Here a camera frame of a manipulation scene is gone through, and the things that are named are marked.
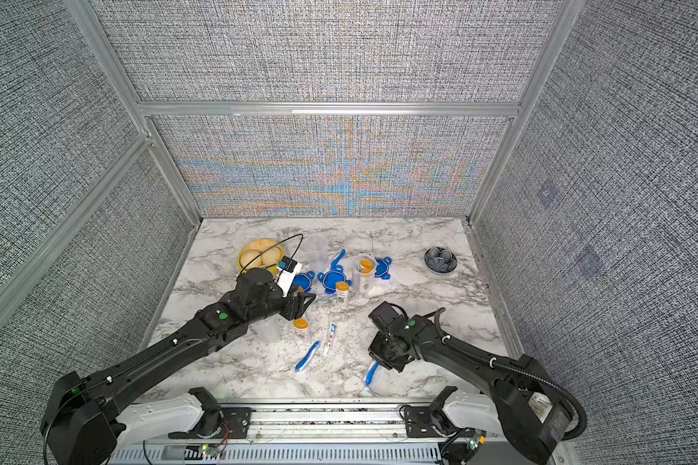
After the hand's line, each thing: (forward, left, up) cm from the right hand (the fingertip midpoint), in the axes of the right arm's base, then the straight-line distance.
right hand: (369, 352), depth 82 cm
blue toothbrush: (-2, +20, -3) cm, 20 cm away
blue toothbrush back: (+31, +10, -4) cm, 33 cm away
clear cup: (+22, +3, +5) cm, 23 cm away
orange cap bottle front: (+5, +19, +5) cm, 20 cm away
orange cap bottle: (+25, 0, +6) cm, 26 cm away
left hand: (+12, +16, +15) cm, 25 cm away
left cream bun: (+33, +41, +1) cm, 52 cm away
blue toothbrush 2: (-5, 0, -2) cm, 5 cm away
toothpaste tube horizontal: (+9, +11, -3) cm, 14 cm away
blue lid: (+27, +12, -3) cm, 29 cm away
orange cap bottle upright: (+17, +8, +3) cm, 19 cm away
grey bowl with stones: (+33, -27, -2) cm, 43 cm away
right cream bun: (+32, +33, +2) cm, 46 cm away
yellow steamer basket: (+39, +39, 0) cm, 55 cm away
